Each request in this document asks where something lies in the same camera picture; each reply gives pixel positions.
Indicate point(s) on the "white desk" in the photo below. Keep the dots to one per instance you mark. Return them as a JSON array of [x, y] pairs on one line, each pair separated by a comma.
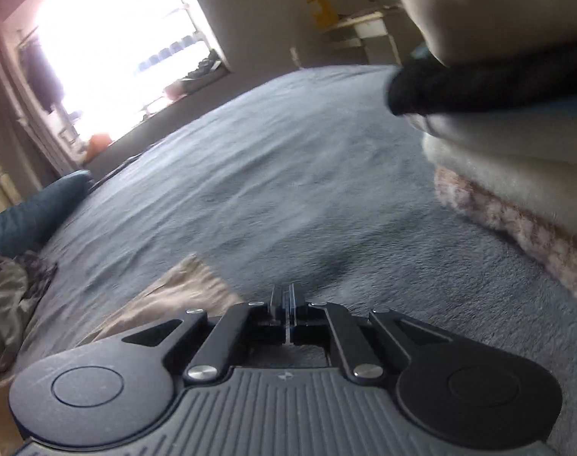
[[364, 33]]

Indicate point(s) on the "yellow box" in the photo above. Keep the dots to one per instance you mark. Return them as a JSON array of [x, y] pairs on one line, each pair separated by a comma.
[[322, 9]]

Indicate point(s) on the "white folded cloth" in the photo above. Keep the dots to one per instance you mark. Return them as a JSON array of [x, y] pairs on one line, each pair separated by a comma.
[[506, 161]]

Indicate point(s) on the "orange item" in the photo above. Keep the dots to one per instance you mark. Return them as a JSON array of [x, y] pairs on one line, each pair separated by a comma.
[[99, 146]]

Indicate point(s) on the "grey garment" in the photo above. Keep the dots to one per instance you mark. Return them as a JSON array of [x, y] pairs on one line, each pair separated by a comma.
[[8, 304]]

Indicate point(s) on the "dark hanging clothes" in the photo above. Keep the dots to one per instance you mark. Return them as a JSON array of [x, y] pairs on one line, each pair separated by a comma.
[[41, 78]]

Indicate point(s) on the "grey curtain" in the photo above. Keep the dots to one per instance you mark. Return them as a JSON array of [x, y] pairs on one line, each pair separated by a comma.
[[13, 118]]

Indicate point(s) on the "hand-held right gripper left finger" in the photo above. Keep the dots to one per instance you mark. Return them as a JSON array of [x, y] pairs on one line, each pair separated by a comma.
[[278, 313]]

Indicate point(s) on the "pink patterned folded blanket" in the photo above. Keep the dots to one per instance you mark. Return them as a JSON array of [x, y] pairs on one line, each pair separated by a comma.
[[530, 232]]

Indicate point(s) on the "beige pants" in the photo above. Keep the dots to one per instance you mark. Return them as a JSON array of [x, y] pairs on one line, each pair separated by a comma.
[[174, 294]]

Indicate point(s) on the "pink pot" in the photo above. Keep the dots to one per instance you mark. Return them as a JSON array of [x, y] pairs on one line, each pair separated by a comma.
[[174, 91]]

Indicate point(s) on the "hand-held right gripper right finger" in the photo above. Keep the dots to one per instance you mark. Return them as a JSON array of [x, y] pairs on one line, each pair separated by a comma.
[[295, 313]]

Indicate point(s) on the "black folded cloth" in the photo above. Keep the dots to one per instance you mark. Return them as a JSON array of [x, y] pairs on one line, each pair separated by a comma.
[[483, 85]]

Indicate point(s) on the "blue duvet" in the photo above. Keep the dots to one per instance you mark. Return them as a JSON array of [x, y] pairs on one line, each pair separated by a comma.
[[32, 209]]

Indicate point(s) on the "window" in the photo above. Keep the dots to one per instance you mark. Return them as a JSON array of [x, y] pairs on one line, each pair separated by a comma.
[[122, 42]]

